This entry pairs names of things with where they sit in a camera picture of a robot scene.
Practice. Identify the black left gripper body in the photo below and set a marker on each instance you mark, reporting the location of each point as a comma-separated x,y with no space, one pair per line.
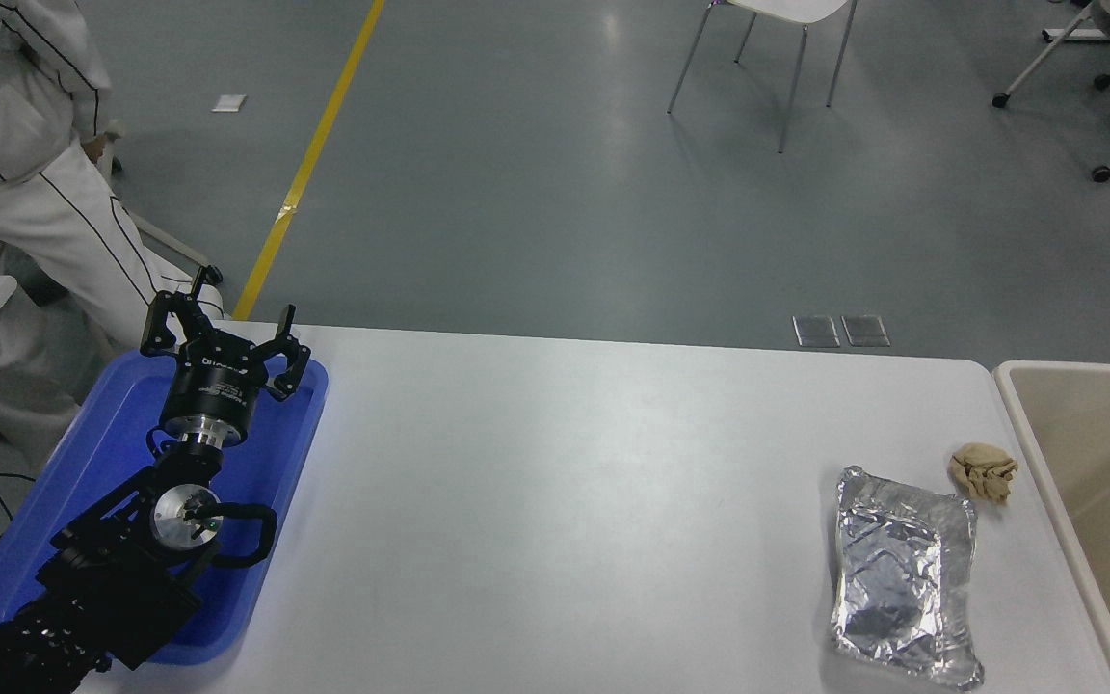
213,390

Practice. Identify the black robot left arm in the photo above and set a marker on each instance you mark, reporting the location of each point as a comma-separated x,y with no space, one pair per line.
112,578

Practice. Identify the person's left hand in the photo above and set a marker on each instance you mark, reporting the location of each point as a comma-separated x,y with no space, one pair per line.
95,146

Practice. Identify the blue plastic tray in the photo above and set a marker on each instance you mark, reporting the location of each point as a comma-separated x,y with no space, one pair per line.
266,453

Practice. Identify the metal floor plate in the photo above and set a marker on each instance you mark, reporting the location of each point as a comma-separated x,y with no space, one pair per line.
815,331
865,330

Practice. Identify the white chair with metal legs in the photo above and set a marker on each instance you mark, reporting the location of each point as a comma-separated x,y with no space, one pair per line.
796,8

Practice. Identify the crumpled silver foil tray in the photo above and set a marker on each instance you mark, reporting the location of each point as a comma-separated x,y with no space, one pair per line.
902,578

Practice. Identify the crumpled tan paper ball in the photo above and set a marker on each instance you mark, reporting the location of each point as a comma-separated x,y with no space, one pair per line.
981,472

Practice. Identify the white-framed chair on casters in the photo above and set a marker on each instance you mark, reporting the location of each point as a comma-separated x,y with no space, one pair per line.
1000,99

